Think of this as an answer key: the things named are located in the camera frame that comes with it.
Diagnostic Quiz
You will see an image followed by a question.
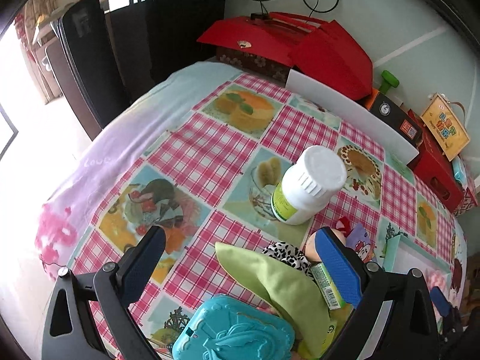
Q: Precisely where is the green fabric pouch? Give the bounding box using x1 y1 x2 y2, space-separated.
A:
214 242 338 359

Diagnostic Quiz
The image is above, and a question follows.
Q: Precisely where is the yellow picture box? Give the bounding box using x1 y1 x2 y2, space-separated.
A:
420 94 471 160

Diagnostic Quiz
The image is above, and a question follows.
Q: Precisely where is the brown floral box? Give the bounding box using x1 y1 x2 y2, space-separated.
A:
215 47 295 81

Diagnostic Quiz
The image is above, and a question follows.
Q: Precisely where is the black cabinet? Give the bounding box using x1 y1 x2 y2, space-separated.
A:
105 0 229 104

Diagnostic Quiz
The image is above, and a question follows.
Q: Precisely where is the purple cartoon pouch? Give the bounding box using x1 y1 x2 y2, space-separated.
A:
347 223 377 267

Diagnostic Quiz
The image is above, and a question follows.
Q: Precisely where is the green candy tube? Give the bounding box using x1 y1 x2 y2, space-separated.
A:
310 262 346 310

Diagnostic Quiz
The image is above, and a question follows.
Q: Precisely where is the pink checkered printed tablecloth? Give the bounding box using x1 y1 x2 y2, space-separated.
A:
69 73 469 360

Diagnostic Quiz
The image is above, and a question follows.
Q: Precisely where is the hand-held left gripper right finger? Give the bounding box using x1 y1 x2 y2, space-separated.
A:
314 227 441 360

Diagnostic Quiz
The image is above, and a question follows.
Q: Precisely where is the light blue packet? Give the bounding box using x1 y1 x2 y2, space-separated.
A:
452 157 467 188

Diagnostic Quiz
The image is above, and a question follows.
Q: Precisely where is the small plush doll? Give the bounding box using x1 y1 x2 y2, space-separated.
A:
305 217 353 263

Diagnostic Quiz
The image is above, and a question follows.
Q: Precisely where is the orange box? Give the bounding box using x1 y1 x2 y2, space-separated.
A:
362 88 381 111

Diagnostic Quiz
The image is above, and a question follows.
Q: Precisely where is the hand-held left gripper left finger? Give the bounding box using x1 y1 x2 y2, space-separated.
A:
41 226 167 360

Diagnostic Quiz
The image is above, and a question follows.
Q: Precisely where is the black office chair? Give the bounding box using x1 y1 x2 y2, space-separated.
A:
58 0 130 141

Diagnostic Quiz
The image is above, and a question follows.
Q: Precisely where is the black box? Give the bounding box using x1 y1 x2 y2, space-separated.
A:
369 92 424 147

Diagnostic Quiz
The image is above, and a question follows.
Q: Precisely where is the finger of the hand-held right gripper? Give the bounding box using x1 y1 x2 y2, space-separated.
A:
429 286 466 337

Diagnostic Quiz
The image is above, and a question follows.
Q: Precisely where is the white board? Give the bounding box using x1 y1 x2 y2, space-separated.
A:
286 68 420 166

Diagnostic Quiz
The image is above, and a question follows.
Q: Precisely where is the teal-edged white tray box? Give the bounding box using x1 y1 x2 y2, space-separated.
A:
382 232 454 308

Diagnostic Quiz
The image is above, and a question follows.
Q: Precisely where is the leopard print scrunchie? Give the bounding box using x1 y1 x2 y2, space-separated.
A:
261 242 314 276

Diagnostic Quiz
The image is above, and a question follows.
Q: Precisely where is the teal plastic toy case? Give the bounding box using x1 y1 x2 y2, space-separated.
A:
172 295 295 360

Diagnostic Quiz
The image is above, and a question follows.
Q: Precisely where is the red gift bag gold clasp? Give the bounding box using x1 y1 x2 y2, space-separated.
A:
197 12 319 70

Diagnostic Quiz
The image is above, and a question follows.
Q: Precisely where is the white pill bottle green label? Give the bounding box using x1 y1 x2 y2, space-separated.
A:
271 145 347 226

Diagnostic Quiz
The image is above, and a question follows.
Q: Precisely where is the red carton box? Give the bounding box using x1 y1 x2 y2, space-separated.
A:
407 110 466 216

